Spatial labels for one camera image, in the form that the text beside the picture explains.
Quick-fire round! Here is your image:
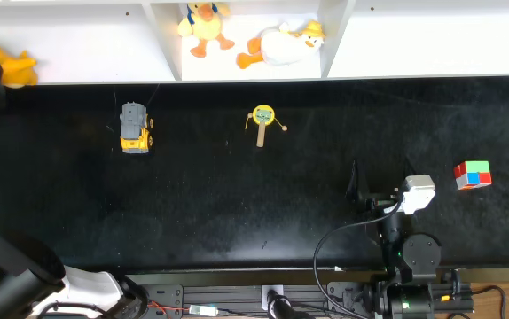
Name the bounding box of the mounting rail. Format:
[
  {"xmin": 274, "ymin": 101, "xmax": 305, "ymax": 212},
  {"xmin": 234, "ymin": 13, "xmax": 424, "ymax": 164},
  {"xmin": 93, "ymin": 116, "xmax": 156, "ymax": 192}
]
[{"xmin": 138, "ymin": 268, "xmax": 508, "ymax": 319}]

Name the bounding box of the white plush duck yellow hat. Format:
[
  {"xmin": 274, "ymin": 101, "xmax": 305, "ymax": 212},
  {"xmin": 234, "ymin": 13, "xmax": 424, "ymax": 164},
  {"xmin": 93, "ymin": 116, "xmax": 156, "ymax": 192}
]
[{"xmin": 235, "ymin": 19, "xmax": 327, "ymax": 70}]

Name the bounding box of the grey and yellow toy truck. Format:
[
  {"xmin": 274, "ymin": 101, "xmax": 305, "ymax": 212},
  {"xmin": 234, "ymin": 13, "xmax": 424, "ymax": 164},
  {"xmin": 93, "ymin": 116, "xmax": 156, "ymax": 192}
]
[{"xmin": 118, "ymin": 101, "xmax": 155, "ymax": 155}]

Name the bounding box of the yellow rattle drum toy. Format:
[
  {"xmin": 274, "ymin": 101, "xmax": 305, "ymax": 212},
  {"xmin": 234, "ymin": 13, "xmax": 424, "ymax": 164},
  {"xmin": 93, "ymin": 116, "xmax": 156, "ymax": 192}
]
[{"xmin": 244, "ymin": 104, "xmax": 289, "ymax": 149}]

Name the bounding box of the white shelf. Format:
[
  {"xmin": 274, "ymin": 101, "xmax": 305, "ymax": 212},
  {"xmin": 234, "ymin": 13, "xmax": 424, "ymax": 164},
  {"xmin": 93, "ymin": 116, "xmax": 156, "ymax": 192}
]
[{"xmin": 0, "ymin": 0, "xmax": 509, "ymax": 86}]

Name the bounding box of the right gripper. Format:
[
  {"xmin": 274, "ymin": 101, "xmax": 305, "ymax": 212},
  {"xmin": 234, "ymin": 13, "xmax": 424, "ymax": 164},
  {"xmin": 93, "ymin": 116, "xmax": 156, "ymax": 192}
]
[{"xmin": 344, "ymin": 157, "xmax": 418, "ymax": 214}]

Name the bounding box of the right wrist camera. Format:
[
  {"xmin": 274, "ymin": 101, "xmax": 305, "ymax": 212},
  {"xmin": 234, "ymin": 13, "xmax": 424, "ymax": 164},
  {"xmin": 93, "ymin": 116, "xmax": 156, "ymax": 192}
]
[{"xmin": 397, "ymin": 174, "xmax": 437, "ymax": 216}]

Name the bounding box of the many-coloured puzzle cube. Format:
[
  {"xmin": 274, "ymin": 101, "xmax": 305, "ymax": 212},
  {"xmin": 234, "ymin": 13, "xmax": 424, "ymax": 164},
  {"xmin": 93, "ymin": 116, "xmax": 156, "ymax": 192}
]
[{"xmin": 452, "ymin": 159, "xmax": 494, "ymax": 191}]

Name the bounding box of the yellow rubber duck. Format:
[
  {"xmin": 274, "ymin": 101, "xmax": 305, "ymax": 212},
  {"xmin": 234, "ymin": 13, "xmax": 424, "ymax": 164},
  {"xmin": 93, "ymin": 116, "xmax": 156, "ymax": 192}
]
[{"xmin": 0, "ymin": 42, "xmax": 40, "ymax": 89}]

